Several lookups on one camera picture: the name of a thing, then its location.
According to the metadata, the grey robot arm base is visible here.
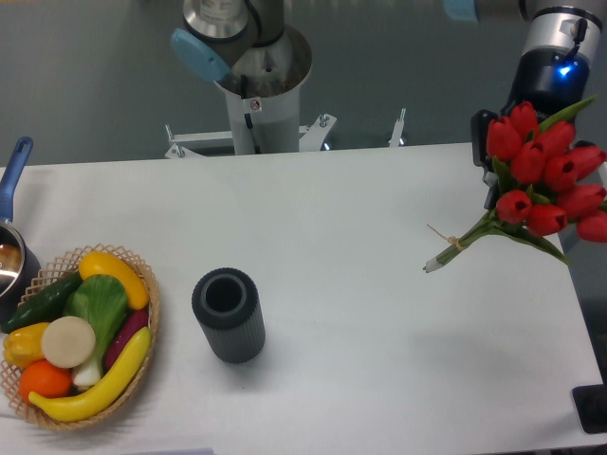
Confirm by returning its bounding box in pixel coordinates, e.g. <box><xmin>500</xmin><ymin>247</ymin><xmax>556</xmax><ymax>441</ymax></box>
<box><xmin>171</xmin><ymin>1</ymin><xmax>312</xmax><ymax>99</ymax></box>

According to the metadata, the purple eggplant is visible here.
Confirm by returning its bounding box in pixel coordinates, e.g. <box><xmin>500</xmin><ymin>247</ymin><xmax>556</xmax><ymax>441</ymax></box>
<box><xmin>103</xmin><ymin>308</ymin><xmax>149</xmax><ymax>372</ymax></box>

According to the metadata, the woven wicker basket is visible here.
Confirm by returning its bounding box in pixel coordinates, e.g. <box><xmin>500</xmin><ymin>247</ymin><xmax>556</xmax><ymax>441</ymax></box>
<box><xmin>1</xmin><ymin>244</ymin><xmax>160</xmax><ymax>430</ymax></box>

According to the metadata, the blue handled saucepan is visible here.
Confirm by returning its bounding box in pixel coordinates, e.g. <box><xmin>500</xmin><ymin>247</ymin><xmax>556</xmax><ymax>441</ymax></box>
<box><xmin>1</xmin><ymin>136</ymin><xmax>40</xmax><ymax>305</ymax></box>

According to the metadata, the black device at edge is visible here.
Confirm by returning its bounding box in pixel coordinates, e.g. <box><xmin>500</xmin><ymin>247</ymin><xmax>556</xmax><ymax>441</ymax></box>
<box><xmin>572</xmin><ymin>384</ymin><xmax>606</xmax><ymax>434</ymax></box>

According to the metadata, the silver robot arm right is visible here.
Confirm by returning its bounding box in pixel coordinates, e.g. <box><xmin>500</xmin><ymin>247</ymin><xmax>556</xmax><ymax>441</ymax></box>
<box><xmin>461</xmin><ymin>1</ymin><xmax>606</xmax><ymax>209</ymax></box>

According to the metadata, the yellow bell pepper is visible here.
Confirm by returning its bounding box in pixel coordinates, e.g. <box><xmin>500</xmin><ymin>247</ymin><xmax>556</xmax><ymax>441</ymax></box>
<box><xmin>3</xmin><ymin>322</ymin><xmax>50</xmax><ymax>369</ymax></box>

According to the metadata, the green bok choy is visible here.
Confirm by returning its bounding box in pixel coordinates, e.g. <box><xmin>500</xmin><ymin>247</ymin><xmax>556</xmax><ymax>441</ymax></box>
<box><xmin>63</xmin><ymin>275</ymin><xmax>128</xmax><ymax>391</ymax></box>

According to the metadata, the dark grey ribbed vase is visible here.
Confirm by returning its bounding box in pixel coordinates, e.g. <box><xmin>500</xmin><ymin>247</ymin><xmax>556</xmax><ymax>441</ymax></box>
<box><xmin>192</xmin><ymin>267</ymin><xmax>266</xmax><ymax>364</ymax></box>

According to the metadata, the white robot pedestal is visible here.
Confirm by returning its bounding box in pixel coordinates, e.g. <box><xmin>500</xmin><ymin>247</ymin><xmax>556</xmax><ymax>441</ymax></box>
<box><xmin>163</xmin><ymin>75</ymin><xmax>408</xmax><ymax>159</ymax></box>

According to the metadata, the beige round mushroom cap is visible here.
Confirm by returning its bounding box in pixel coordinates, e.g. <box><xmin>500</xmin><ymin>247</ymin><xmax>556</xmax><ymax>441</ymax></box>
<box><xmin>41</xmin><ymin>316</ymin><xmax>96</xmax><ymax>369</ymax></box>

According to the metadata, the green cucumber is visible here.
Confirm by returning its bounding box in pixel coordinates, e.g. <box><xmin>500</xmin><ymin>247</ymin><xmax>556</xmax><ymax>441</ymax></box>
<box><xmin>1</xmin><ymin>272</ymin><xmax>83</xmax><ymax>334</ymax></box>

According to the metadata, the yellow banana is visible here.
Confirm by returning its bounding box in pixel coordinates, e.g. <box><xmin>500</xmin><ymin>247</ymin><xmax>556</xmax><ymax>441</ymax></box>
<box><xmin>28</xmin><ymin>327</ymin><xmax>152</xmax><ymax>423</ymax></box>

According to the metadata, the red tulip bouquet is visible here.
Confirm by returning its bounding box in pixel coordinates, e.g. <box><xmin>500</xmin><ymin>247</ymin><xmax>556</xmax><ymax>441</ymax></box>
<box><xmin>423</xmin><ymin>99</ymin><xmax>606</xmax><ymax>273</ymax></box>

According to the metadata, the orange fruit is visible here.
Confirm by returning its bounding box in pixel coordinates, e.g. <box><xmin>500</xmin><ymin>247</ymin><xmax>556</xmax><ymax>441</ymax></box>
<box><xmin>19</xmin><ymin>360</ymin><xmax>72</xmax><ymax>402</ymax></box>

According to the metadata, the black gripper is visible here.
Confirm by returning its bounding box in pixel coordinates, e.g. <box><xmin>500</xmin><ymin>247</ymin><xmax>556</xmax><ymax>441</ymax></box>
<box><xmin>470</xmin><ymin>49</ymin><xmax>590</xmax><ymax>209</ymax></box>

